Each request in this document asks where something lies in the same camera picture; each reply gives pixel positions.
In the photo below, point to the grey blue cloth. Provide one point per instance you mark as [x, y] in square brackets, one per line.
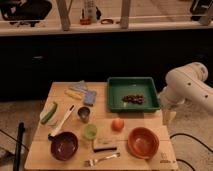
[79, 86]

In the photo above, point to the dark purple bowl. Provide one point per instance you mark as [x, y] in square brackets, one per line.
[63, 145]

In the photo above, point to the blue sponge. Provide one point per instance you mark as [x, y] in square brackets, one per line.
[89, 98]

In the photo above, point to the orange apple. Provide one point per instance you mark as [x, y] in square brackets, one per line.
[118, 124]

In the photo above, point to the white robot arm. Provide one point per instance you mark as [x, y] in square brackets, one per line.
[185, 83]

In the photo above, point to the dark grapes bunch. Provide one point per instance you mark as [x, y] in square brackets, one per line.
[135, 99]

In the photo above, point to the small metal cup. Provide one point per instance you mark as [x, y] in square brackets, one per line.
[84, 114]

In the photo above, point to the white handled spatula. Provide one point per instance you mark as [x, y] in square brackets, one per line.
[60, 125]

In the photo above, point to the wooden block with black edge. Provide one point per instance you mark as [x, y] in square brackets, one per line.
[104, 144]

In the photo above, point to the white bottle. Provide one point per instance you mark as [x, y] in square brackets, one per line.
[90, 10]

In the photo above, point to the silver fork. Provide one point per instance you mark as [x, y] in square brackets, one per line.
[93, 162]

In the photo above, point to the black office chair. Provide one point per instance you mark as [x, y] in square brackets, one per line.
[30, 12]

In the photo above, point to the black pole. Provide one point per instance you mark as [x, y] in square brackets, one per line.
[17, 158]

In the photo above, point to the green cucumber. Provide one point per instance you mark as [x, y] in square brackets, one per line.
[47, 114]

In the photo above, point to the orange bowl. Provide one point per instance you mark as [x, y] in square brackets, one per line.
[142, 143]

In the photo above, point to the green plastic cup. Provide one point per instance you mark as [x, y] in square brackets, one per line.
[90, 131]

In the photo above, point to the green plastic tray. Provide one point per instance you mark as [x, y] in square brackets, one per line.
[118, 87]

